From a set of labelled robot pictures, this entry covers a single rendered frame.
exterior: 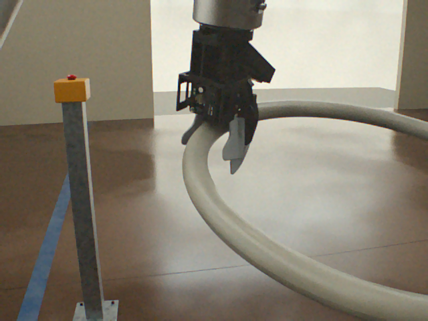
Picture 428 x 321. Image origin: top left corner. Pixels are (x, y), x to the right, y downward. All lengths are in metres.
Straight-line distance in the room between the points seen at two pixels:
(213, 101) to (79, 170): 1.26
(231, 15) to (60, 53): 6.14
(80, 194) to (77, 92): 0.42
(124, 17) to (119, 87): 1.03
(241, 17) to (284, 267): 0.30
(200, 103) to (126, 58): 6.02
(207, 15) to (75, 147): 1.27
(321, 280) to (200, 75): 0.30
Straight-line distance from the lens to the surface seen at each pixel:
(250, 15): 0.52
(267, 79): 0.64
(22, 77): 6.73
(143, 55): 6.57
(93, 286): 1.97
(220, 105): 0.53
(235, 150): 0.59
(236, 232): 0.37
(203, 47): 0.52
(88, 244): 1.87
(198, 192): 0.42
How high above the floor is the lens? 1.24
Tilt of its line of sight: 17 degrees down
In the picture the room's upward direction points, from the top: straight up
